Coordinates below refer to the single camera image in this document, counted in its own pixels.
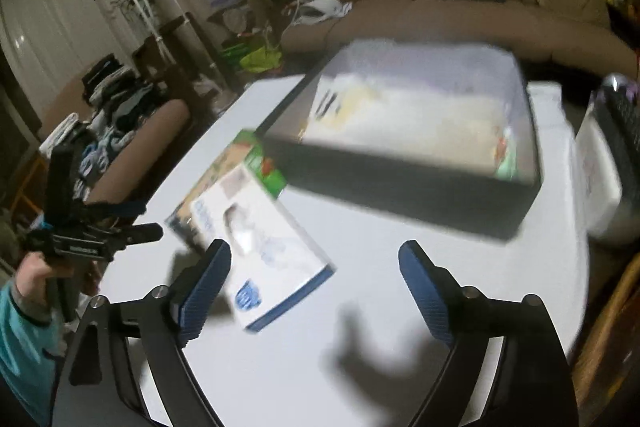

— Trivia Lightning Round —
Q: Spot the white glove box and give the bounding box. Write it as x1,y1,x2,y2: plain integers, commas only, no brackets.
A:
194,169,334,333

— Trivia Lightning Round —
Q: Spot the white plastic bag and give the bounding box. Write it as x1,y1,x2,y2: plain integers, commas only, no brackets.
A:
298,74,516,176

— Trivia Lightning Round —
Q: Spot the green sushi kit package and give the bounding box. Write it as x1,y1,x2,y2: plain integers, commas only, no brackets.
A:
166,129,286,251

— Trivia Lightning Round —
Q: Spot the left hand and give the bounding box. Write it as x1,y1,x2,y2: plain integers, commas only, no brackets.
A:
12,251,76,322

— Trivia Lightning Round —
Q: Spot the black storage box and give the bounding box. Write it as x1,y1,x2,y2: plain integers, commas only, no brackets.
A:
257,39,542,239

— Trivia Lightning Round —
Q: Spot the white appliance with remote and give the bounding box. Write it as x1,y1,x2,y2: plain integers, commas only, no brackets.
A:
576,74,639,246

